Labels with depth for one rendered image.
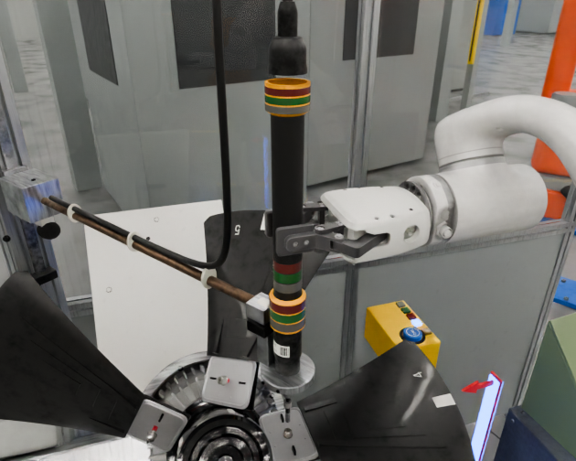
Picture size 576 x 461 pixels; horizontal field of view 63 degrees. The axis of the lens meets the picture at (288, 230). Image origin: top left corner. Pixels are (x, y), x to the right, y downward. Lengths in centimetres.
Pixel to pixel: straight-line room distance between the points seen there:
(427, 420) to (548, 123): 44
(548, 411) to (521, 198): 63
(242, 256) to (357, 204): 26
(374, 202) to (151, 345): 53
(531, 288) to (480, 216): 145
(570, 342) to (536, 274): 93
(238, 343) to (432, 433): 31
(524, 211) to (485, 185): 6
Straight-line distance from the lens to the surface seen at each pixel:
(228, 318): 71
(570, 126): 54
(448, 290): 175
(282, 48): 44
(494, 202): 59
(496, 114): 57
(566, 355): 107
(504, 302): 196
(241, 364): 68
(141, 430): 71
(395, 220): 51
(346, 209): 52
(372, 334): 114
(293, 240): 48
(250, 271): 71
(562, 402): 111
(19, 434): 86
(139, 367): 91
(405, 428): 74
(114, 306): 92
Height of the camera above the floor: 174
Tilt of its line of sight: 27 degrees down
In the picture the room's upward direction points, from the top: straight up
